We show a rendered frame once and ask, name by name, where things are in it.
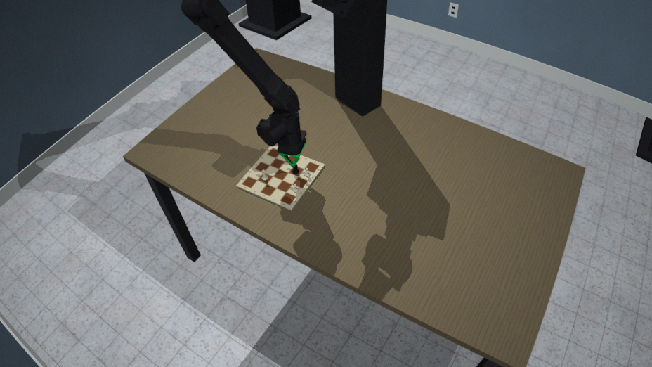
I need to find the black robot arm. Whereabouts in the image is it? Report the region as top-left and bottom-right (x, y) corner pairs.
(181, 0), (300, 147)

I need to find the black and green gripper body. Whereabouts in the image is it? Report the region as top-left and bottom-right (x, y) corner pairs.
(278, 128), (306, 155)

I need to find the brown and cream chessboard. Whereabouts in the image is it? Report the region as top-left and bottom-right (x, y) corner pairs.
(236, 146), (325, 211)

